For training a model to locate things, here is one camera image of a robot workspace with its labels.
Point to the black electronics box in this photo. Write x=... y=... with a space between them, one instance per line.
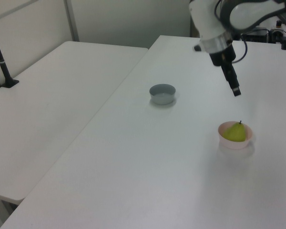
x=257 y=35

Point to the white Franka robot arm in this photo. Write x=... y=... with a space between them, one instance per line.
x=205 y=19

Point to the grey device with knob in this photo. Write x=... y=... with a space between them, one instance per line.
x=276 y=33

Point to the pink plastic bowl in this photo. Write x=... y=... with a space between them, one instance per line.
x=231 y=145

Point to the green pear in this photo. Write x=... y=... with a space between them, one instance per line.
x=236 y=133

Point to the black camera pole with base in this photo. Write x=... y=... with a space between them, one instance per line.
x=1 y=62

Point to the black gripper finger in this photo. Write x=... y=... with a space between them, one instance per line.
x=232 y=78

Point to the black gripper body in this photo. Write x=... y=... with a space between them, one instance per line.
x=222 y=56

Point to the grey metal partition post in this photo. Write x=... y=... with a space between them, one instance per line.
x=72 y=21

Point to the white side table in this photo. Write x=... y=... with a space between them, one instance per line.
x=50 y=107

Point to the grey plastic bowl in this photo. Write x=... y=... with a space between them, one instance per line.
x=162 y=100

